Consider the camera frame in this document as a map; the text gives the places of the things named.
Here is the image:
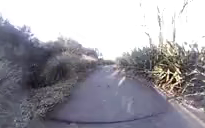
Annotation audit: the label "pale concrete kerb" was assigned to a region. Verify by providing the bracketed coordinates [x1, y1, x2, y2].
[149, 79, 205, 128]

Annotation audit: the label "grey asphalt path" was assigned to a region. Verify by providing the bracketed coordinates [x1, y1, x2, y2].
[25, 64, 205, 128]

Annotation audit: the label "flax bushes with stalks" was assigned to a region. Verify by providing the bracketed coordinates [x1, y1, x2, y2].
[115, 0, 205, 116]

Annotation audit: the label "grey-green scrub bushes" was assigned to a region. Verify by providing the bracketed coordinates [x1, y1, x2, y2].
[0, 5, 102, 128]

